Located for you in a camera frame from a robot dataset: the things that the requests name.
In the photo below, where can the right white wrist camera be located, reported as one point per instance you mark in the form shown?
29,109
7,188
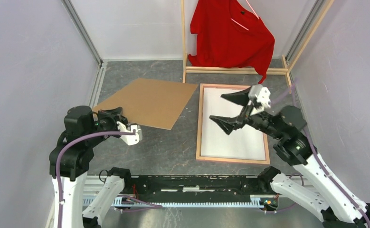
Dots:
260,98

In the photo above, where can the coastal landscape photo board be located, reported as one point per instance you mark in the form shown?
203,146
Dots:
232,132

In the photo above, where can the white slotted cable duct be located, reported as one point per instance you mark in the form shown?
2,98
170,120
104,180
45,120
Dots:
252,203

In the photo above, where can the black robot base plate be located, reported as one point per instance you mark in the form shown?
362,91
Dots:
196,188

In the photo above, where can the pink wooden picture frame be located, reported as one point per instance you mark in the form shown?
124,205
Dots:
199,126

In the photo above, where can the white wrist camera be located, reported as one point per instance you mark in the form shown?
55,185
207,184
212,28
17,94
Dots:
260,98
134,135

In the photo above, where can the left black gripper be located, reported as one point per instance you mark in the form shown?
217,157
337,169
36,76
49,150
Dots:
115,114

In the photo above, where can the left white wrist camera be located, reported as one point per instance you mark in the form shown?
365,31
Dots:
134,135

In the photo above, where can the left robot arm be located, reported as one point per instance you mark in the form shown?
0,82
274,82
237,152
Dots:
69,165

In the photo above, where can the pink clothes hanger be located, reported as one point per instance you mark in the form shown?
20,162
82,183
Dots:
243,15

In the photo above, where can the brown cardboard backing board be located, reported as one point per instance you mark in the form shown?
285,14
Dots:
150,102

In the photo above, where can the red t-shirt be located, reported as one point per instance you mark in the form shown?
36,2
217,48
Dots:
219,43

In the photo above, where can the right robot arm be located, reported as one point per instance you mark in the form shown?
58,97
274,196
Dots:
331,201

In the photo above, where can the wooden clothes rack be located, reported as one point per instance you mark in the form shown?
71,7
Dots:
311,24

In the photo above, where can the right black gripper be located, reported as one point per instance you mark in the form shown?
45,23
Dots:
226,123

